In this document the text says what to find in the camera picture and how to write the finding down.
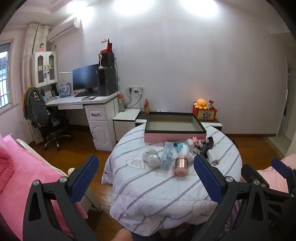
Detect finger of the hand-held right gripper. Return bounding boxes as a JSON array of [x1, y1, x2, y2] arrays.
[[242, 164, 270, 189], [272, 158, 296, 179]]

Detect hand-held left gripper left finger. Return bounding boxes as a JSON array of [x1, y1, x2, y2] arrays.
[[23, 155, 100, 241]]

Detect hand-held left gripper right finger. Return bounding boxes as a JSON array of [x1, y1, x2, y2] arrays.
[[192, 154, 270, 241]]

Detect small white box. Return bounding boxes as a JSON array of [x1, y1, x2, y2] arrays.
[[207, 151, 222, 163]]

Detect rose gold tumbler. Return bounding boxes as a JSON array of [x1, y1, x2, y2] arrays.
[[174, 156, 189, 177]]

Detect black remote control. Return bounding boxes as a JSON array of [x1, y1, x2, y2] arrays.
[[200, 137, 214, 158]]

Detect white plug-in device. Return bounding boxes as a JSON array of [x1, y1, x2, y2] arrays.
[[180, 145, 191, 161]]

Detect clear plastic packet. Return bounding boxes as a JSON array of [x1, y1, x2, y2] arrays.
[[162, 141, 174, 169]]

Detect white round ball lamp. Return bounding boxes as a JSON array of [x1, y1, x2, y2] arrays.
[[142, 149, 161, 169]]

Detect pink storage box black rim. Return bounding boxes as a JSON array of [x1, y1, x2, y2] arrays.
[[144, 112, 207, 143]]

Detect light pink bedding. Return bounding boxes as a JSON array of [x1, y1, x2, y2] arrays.
[[256, 155, 296, 193]]

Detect pile of pink hair clips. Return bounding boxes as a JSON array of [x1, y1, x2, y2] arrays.
[[187, 137, 206, 149]]

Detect white desk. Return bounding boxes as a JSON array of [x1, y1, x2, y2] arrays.
[[45, 91, 121, 151]]

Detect white door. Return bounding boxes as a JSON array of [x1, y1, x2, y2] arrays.
[[282, 58, 296, 142]]

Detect black office chair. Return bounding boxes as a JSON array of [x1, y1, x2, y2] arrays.
[[43, 108, 71, 151]]

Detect round table with striped cloth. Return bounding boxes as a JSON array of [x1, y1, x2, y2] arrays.
[[102, 125, 243, 230]]

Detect red printed box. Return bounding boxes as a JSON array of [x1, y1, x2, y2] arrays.
[[192, 107, 217, 121]]

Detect white nightstand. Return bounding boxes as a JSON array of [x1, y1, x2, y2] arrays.
[[113, 108, 141, 142]]

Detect person's knee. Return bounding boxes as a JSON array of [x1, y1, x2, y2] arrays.
[[115, 228, 133, 241]]

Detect pink fleece blanket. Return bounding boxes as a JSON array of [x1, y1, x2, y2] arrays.
[[0, 134, 89, 233]]

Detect orange octopus plush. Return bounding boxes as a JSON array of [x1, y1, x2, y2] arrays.
[[194, 98, 209, 109]]

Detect grey jacket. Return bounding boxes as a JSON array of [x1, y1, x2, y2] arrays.
[[23, 87, 49, 127]]

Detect blue packaged box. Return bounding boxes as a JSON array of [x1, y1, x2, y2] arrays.
[[59, 83, 70, 97]]

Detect black computer tower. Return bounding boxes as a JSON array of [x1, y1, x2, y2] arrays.
[[99, 67, 117, 97]]

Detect black computer monitor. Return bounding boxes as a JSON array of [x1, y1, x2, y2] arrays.
[[72, 64, 100, 93]]

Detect white glass-door cabinet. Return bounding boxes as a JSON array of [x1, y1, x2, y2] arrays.
[[31, 51, 58, 88]]

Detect black speaker box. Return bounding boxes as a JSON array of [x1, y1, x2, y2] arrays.
[[99, 53, 115, 69]]

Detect window with bars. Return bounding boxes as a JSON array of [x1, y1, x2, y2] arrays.
[[0, 42, 13, 110]]

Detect red ornament stand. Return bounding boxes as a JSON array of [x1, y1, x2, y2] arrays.
[[100, 38, 113, 53]]

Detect cream curtain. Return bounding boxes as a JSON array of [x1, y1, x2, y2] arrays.
[[21, 23, 50, 144]]

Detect white air conditioner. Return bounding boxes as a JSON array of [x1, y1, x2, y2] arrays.
[[47, 17, 81, 42]]

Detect white bed frame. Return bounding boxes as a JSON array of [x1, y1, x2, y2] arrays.
[[15, 138, 103, 219]]

